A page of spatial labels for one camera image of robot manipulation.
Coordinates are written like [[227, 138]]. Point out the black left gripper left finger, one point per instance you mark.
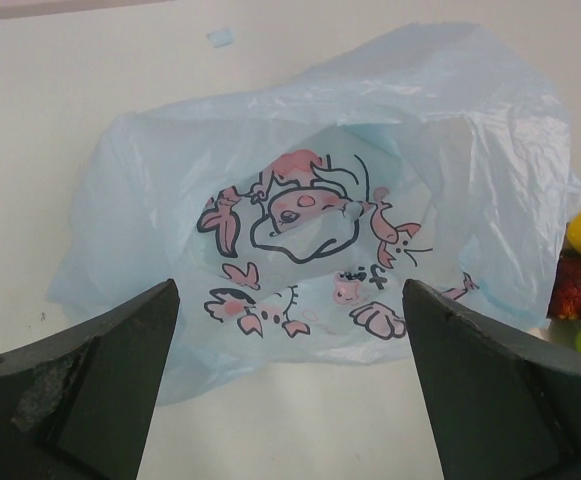
[[78, 404]]

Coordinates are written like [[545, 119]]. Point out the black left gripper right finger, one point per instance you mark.
[[502, 404]]

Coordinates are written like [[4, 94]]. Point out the dark red fake fruit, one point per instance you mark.
[[565, 301]]

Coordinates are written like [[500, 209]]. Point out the light blue printed plastic bag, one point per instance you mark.
[[291, 217]]

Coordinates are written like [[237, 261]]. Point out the white paper plate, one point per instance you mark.
[[560, 332]]

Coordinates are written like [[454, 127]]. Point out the small blue plastic scrap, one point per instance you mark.
[[221, 38]]

